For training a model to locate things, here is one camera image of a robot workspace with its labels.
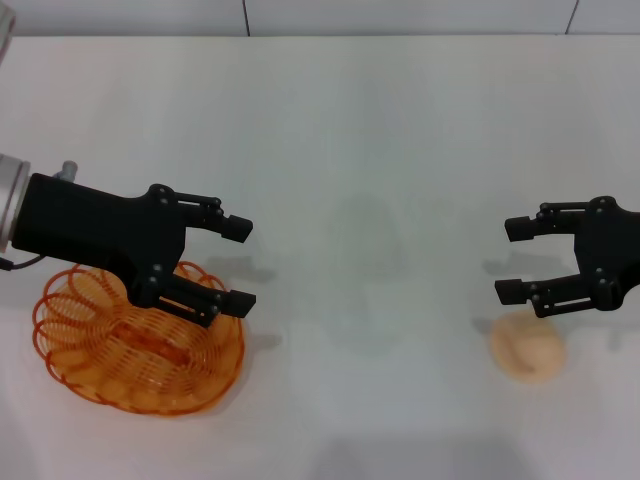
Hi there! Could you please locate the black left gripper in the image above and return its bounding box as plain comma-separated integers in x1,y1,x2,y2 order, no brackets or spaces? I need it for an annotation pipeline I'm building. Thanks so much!
12,172,255,309

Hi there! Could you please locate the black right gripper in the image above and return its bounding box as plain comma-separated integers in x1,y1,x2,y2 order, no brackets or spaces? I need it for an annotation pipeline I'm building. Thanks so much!
493,196,640,320

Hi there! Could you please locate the pale round bread bun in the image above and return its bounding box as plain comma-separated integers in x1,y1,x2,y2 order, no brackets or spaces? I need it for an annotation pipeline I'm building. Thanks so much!
489,309,568,385

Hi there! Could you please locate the orange plastic woven basket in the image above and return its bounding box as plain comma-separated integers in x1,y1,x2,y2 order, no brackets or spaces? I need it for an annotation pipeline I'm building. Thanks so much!
32,260,246,415

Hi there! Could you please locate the grey cable connector plug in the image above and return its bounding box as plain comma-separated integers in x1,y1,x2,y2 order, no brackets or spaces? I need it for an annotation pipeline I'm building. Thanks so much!
53,159,79,183

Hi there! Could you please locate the thin dark arm cable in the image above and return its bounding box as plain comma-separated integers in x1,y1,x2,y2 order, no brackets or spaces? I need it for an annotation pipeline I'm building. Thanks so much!
0,253,47,274

